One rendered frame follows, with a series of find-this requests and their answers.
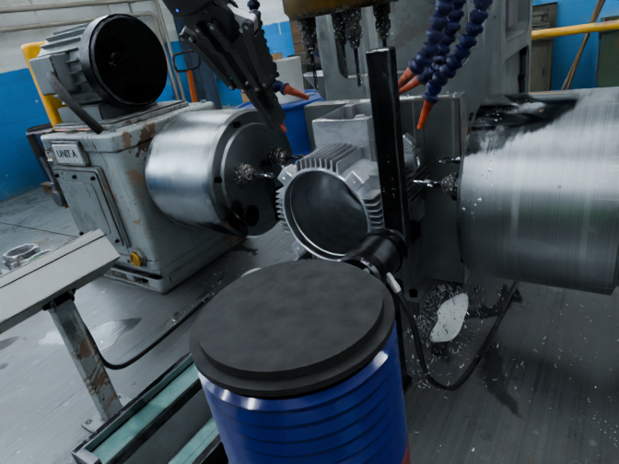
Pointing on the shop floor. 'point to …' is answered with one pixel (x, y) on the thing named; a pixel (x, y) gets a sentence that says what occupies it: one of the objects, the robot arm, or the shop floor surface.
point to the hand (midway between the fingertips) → (267, 105)
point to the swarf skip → (608, 57)
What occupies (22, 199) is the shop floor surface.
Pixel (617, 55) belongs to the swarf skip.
